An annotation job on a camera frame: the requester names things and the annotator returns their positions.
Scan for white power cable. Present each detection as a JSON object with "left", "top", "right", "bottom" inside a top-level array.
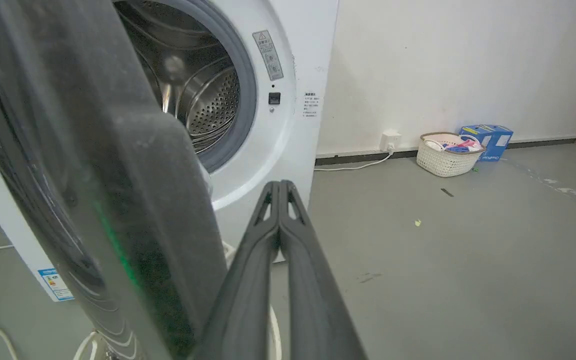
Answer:
[{"left": 314, "top": 150, "right": 394, "bottom": 172}]

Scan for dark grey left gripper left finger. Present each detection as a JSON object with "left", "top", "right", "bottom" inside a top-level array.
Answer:
[{"left": 191, "top": 181, "right": 282, "bottom": 360}]

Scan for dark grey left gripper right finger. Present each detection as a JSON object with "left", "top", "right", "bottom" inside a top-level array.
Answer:
[{"left": 279, "top": 180, "right": 369, "bottom": 360}]

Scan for dark washing machine door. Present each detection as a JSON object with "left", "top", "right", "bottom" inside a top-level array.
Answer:
[{"left": 0, "top": 0, "right": 229, "bottom": 360}]

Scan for blue cardboard box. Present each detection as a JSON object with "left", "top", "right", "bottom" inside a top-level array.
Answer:
[{"left": 458, "top": 124, "right": 514, "bottom": 162}]

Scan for white woven laundry basket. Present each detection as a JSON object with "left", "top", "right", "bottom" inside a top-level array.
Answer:
[{"left": 416, "top": 132, "right": 486, "bottom": 178}]

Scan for white wall power socket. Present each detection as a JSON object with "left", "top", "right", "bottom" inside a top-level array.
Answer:
[{"left": 379, "top": 131, "right": 402, "bottom": 153}]

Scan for white front-load washing machine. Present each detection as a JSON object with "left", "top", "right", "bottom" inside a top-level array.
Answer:
[{"left": 0, "top": 0, "right": 340, "bottom": 303}]

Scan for colourful clothes in basket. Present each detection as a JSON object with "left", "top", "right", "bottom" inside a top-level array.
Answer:
[{"left": 424, "top": 135, "right": 483, "bottom": 153}]

